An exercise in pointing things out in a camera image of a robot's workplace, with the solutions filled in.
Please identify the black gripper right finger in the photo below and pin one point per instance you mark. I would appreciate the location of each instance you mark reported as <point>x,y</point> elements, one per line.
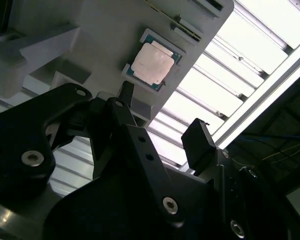
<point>200,145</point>

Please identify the silver CPU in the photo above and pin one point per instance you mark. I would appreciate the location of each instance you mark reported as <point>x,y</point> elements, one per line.
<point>152,62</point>

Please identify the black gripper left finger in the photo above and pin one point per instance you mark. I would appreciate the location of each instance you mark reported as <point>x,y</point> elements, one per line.
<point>15,135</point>

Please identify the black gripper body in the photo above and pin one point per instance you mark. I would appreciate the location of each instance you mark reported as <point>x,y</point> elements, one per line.
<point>102,212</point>

